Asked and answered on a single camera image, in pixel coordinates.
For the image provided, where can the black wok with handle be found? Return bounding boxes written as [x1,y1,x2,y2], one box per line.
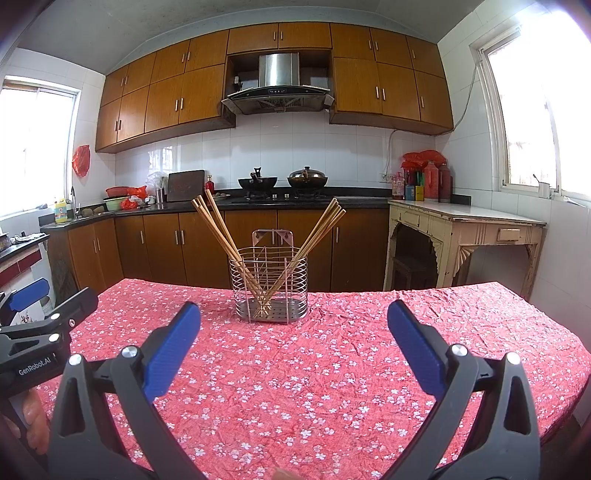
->
[238,167,279,190]

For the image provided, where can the dark wooden cutting board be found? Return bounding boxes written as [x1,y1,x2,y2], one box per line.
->
[166,170,206,202]

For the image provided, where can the black gas stove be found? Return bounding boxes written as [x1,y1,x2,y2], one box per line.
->
[231,189,333,201]

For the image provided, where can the person's left hand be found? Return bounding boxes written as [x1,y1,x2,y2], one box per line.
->
[21,390,51,455]

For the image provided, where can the set of wooden chopsticks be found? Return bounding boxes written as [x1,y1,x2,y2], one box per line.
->
[191,188,347,319]

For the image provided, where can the small kitchen window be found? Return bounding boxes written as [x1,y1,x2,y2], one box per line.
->
[0,76,80,220]

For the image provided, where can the large sliding window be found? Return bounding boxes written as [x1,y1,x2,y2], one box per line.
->
[468,23,591,204]

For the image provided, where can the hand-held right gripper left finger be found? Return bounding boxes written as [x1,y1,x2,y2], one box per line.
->
[48,301,202,480]

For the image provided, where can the dark red plastic bottle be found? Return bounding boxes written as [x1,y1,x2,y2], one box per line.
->
[438,162,452,204]

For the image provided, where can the metal wire chopstick holder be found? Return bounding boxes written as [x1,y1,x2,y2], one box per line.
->
[229,229,309,324]

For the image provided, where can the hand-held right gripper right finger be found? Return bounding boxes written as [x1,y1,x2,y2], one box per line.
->
[383,300,542,480]

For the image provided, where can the large red plastic bottle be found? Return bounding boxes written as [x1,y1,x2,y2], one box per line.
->
[422,161,439,200]

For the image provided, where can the steel range hood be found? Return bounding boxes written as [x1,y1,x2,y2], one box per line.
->
[222,52,335,116]

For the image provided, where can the dark wooden stool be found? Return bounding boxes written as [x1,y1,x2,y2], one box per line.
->
[392,255,437,292]

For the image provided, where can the dark wok with lid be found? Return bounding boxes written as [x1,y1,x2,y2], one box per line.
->
[287,167,328,188]

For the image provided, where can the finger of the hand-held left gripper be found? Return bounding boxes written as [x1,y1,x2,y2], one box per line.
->
[0,287,99,360]
[8,278,50,313]

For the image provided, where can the wooden base cabinets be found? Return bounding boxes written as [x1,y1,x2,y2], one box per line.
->
[46,209,391,292]

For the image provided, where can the white wall cable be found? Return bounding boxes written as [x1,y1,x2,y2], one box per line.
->
[385,71,476,175]

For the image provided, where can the red bag over bottles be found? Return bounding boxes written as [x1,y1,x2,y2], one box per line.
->
[401,149,448,169]

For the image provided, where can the black kitchen countertop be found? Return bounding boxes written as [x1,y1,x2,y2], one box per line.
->
[41,186,472,234]

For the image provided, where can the red plastic bag on wall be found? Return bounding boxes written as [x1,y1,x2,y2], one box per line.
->
[71,144,90,177]

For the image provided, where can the red floral tablecloth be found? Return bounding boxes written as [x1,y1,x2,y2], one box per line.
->
[34,278,585,480]

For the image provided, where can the cream wooden side table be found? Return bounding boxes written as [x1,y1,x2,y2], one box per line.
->
[383,199,548,296]

